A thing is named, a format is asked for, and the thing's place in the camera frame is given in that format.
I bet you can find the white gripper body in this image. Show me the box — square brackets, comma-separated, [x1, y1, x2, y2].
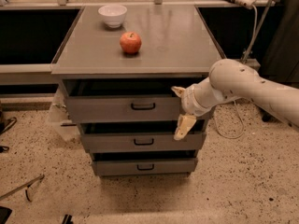
[180, 84, 211, 117]

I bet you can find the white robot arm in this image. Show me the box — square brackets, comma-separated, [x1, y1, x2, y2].
[171, 59, 299, 140]

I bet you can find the red apple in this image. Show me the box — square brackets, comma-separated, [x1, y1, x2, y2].
[120, 32, 142, 54]

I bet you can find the grey bottom drawer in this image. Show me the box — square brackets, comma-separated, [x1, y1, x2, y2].
[91, 150, 198, 176]

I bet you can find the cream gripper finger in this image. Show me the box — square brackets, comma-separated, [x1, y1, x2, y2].
[171, 86, 185, 97]
[174, 114, 196, 141]

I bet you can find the grey top drawer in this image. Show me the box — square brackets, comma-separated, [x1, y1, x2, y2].
[63, 77, 201, 123]

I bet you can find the grey drawer cabinet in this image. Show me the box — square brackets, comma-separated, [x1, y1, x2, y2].
[50, 4, 230, 177]

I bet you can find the metal rod on floor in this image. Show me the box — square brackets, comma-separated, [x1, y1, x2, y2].
[0, 175, 45, 201]

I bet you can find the grey middle drawer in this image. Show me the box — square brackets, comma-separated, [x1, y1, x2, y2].
[81, 120, 206, 153]

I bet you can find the white ceramic bowl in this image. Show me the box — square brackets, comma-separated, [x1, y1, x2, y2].
[98, 5, 127, 28]

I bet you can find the grey metal rail frame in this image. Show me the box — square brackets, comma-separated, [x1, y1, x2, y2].
[0, 58, 261, 86]

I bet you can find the grey drawer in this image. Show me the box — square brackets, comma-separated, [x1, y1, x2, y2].
[81, 120, 206, 153]
[91, 150, 198, 176]
[63, 77, 201, 123]

